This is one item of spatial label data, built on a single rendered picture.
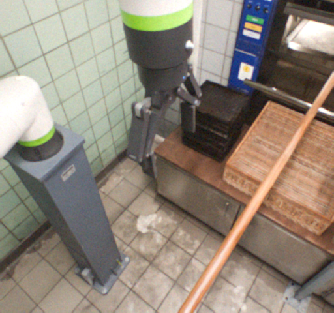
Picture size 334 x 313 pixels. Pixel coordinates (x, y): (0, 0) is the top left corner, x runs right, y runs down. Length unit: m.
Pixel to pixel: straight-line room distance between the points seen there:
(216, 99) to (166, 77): 1.23
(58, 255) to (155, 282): 0.68
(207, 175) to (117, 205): 0.85
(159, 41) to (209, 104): 1.24
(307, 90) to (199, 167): 0.71
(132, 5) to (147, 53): 0.06
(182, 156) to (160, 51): 1.39
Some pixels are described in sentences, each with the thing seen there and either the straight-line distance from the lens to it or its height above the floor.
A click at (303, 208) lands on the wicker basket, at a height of 0.71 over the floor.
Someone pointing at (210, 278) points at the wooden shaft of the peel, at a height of 1.20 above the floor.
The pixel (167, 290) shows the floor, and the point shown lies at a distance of 1.97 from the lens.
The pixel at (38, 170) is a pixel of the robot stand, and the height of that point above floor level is 1.20.
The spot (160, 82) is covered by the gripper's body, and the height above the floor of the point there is 1.67.
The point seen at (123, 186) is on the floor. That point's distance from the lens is 2.31.
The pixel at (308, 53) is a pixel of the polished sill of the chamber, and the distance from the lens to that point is 1.60.
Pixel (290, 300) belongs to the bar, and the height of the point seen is 0.01.
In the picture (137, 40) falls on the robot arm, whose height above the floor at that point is 1.74.
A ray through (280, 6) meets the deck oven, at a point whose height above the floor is 1.35.
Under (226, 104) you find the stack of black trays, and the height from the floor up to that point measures 0.90.
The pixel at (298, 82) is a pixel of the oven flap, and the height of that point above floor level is 1.01.
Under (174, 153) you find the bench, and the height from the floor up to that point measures 0.58.
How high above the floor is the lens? 1.91
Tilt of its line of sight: 48 degrees down
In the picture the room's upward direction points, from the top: straight up
